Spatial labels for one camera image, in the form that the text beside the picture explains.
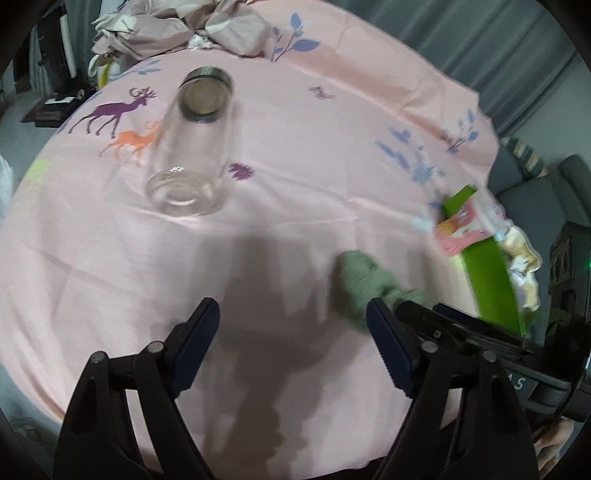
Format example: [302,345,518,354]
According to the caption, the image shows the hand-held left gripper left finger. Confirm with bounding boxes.
[53,296,220,480]

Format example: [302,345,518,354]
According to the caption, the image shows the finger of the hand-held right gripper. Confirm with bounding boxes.
[433,302,532,352]
[396,300,509,365]

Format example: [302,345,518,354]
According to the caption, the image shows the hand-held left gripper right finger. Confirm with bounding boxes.
[366,296,541,480]

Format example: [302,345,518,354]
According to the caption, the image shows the green box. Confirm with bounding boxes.
[441,184,532,337]

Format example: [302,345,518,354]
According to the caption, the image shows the pink snack packet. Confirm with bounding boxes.
[434,189,513,257]

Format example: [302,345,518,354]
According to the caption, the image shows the person's right forearm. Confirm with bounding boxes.
[536,418,583,476]

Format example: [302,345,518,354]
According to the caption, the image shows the black device with green light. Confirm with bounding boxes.
[547,222,591,356]

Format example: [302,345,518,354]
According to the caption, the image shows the grey sofa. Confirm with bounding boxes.
[489,148,591,296]

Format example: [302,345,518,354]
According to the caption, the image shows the patterned cushion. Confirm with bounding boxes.
[501,136,550,178]

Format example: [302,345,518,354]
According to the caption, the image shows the pink printed bedsheet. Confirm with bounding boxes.
[0,0,502,472]

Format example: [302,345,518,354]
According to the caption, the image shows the white plastic bag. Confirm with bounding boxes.
[0,154,14,222]

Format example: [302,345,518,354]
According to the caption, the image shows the clear glass bottle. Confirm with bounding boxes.
[145,67,234,217]

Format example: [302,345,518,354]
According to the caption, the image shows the grey green curtain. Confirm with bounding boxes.
[332,0,583,134]

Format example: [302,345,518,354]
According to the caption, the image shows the white yellow bag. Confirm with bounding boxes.
[88,48,118,90]

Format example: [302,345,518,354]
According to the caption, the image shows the crumpled beige cloth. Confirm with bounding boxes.
[90,0,273,61]

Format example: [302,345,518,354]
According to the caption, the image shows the black furniture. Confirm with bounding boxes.
[11,0,90,127]

